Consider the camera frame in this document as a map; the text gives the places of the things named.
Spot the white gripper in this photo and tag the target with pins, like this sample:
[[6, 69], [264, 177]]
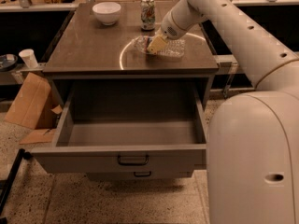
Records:
[[168, 29]]

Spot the clear plastic water bottle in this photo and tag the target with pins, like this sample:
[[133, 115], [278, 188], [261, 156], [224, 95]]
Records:
[[173, 49]]

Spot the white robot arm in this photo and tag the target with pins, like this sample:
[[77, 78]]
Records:
[[252, 150]]

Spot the grey drawer cabinet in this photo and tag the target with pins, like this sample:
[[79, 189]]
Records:
[[89, 49]]

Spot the open grey top drawer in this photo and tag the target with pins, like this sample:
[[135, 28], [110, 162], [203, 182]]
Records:
[[128, 131]]

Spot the green white soda can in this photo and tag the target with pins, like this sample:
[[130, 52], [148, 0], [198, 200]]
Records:
[[147, 15]]

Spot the white ceramic bowl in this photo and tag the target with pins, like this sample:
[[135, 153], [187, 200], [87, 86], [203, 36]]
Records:
[[107, 13]]

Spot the white paper cup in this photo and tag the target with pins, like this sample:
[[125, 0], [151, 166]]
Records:
[[29, 58]]

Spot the brown cardboard box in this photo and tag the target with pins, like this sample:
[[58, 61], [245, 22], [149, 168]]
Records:
[[35, 106]]

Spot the black round dish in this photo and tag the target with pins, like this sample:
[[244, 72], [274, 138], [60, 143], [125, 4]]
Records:
[[8, 62]]

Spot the flat cardboard piece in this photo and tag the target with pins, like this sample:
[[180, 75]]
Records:
[[38, 136]]

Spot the black metal stand leg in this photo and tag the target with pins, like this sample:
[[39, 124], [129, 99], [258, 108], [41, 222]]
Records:
[[6, 185]]

